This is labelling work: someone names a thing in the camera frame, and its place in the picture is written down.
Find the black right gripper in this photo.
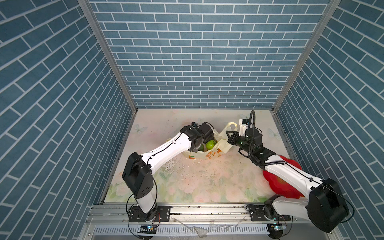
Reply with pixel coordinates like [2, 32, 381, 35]
[226, 129, 253, 156]

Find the yellowish printed plastic bag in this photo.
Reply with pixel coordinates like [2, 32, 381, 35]
[166, 123, 237, 159]

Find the red flower shaped plate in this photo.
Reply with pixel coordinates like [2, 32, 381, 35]
[263, 171, 304, 199]

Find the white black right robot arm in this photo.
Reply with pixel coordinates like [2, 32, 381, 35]
[227, 131, 354, 233]

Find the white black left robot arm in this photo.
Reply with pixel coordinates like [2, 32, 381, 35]
[122, 122, 215, 214]

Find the green fake lime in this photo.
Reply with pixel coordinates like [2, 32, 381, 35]
[206, 140, 217, 150]

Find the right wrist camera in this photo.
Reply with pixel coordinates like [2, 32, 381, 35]
[239, 119, 250, 136]

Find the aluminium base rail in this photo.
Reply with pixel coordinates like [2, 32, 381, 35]
[79, 203, 342, 240]

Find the aluminium right corner post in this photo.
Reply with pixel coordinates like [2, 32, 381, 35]
[272, 0, 341, 113]

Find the aluminium corner post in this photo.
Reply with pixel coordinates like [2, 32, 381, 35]
[272, 0, 341, 113]
[78, 0, 138, 114]

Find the aluminium left corner post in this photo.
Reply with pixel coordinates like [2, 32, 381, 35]
[78, 0, 138, 114]

